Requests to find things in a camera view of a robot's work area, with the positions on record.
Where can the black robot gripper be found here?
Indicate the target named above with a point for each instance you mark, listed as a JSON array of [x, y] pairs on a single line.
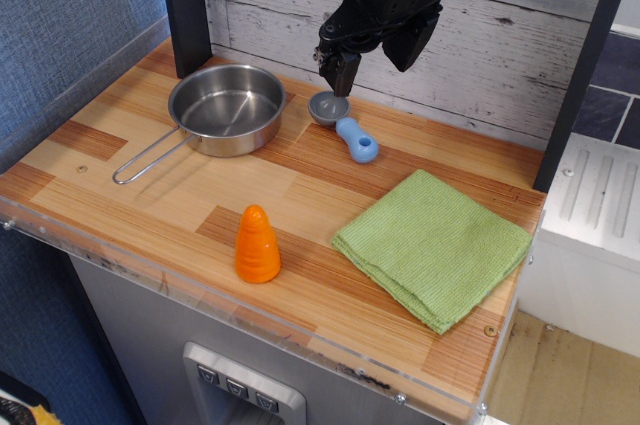
[[401, 27]]

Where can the blue and grey toy spoon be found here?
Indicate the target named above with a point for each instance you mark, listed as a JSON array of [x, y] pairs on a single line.
[[331, 111]]

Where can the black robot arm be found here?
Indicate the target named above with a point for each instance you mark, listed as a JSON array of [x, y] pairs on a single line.
[[402, 28]]

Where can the green folded cloth napkin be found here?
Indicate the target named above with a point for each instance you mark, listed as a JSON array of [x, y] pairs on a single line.
[[433, 249]]

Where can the small steel saucepan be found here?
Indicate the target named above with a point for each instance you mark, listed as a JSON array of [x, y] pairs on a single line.
[[222, 111]]

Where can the orange toy carrot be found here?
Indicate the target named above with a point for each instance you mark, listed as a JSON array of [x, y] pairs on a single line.
[[257, 255]]

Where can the white ribbed box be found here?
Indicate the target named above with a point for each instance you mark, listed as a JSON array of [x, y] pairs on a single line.
[[583, 275]]

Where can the grey toy kitchen cabinet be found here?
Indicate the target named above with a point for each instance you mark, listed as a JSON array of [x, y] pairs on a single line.
[[147, 332]]

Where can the silver dispenser button panel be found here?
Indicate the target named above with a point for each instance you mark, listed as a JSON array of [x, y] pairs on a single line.
[[227, 392]]

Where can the clear acrylic edge guard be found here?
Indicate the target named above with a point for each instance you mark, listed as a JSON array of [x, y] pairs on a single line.
[[320, 308]]

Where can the yellow and black object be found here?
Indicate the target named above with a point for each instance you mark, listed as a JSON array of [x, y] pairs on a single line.
[[17, 412]]

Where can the left dark frame post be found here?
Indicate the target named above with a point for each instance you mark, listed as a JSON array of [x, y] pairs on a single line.
[[189, 29]]

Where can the dark frame post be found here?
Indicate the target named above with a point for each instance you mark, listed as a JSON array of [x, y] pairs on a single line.
[[189, 29], [618, 16]]

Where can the right dark frame post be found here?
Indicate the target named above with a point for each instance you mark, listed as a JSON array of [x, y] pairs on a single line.
[[618, 16]]

